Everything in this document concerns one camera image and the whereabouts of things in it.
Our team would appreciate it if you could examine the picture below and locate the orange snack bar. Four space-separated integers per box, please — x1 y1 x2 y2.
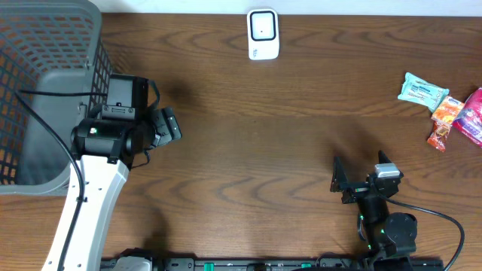
427 121 451 152

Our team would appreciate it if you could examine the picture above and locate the green wipes packet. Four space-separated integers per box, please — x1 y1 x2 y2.
398 72 450 112

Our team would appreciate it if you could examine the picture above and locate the small orange packet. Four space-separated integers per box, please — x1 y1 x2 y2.
431 96 465 126

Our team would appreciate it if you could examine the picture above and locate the purple snack package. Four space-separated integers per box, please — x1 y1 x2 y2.
453 87 482 147

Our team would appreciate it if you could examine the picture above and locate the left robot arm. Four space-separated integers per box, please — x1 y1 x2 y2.
43 74 182 270

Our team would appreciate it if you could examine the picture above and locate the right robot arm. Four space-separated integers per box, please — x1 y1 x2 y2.
330 151 417 258

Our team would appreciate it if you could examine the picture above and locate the white barcode scanner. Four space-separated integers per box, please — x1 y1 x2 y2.
246 8 280 61

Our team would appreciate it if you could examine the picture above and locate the grey plastic basket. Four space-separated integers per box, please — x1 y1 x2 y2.
1 0 113 195

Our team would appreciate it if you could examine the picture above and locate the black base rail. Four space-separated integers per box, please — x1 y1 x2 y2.
100 248 445 271

